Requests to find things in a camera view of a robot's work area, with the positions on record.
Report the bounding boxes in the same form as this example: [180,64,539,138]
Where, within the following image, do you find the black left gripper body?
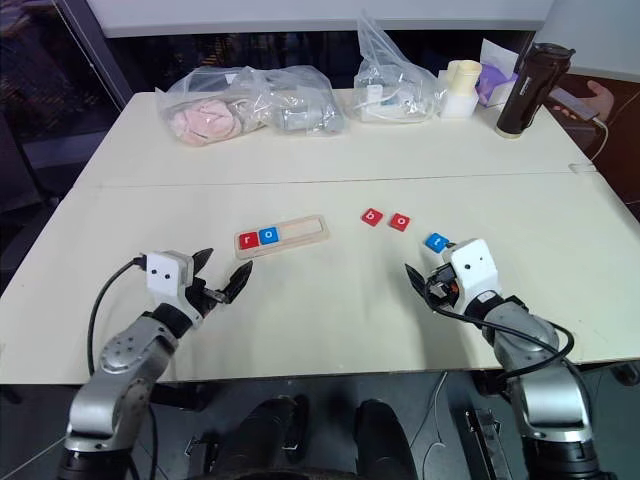
[183,277,229,319]

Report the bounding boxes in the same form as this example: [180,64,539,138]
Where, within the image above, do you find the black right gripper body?
[423,263,464,311]

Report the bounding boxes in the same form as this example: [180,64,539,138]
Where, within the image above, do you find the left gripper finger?
[192,247,215,275]
[221,259,254,305]

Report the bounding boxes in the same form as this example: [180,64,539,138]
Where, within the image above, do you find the wooden letter tray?
[233,214,333,261]

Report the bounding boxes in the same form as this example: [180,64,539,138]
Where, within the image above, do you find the person's bare hand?
[587,79,619,121]

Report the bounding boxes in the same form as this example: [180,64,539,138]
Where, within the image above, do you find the plastic bag with pink item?
[154,67,271,148]

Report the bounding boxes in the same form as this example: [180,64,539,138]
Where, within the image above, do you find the dark rounded shape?
[234,394,309,480]
[354,398,416,480]

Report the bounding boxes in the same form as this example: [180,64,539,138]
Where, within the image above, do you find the black drinking bottle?
[495,42,576,140]

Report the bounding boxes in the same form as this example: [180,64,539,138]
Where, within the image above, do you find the white box with purple gloves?
[474,38,524,109]

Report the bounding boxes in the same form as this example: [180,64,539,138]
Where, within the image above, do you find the plastic bag with grey item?
[249,64,347,137]

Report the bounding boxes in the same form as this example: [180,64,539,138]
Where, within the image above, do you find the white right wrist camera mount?
[440,238,501,314]

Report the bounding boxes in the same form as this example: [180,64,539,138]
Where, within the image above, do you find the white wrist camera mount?
[144,250,205,330]
[440,238,501,314]

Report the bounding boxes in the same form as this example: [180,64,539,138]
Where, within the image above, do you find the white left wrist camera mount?
[144,250,205,330]

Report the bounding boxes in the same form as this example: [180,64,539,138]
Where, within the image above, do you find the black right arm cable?
[427,294,576,396]

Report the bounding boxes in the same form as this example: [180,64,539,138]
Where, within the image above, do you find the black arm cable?
[87,255,151,376]
[427,294,576,396]

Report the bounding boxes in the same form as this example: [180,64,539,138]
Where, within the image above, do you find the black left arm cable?
[87,255,151,376]

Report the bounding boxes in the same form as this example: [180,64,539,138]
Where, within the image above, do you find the thin white cable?
[417,372,449,480]

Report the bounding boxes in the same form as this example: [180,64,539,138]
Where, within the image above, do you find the long black metal bracket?
[462,407,511,480]

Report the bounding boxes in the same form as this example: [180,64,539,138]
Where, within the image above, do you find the plastic bag with white cables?
[344,9,449,124]

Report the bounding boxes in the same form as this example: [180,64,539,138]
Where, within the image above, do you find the white charging cable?
[587,117,610,166]

